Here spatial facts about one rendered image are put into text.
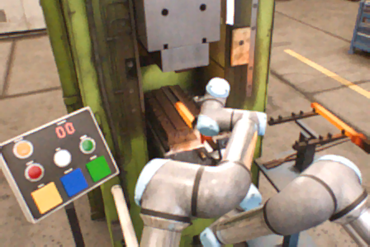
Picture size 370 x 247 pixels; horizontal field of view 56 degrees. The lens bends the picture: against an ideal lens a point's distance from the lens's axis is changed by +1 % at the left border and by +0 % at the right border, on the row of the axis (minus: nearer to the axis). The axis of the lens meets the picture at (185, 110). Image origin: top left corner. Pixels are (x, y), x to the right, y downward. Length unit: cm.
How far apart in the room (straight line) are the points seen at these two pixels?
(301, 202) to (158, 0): 82
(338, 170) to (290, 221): 18
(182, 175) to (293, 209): 27
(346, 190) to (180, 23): 80
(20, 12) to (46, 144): 547
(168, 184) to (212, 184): 10
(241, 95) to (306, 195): 98
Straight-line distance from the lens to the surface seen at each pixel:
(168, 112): 164
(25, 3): 661
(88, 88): 149
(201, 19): 136
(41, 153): 127
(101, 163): 133
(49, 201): 127
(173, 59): 136
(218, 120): 111
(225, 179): 77
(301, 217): 86
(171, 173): 77
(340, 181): 92
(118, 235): 196
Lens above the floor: 183
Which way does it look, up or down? 30 degrees down
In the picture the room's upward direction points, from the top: 2 degrees counter-clockwise
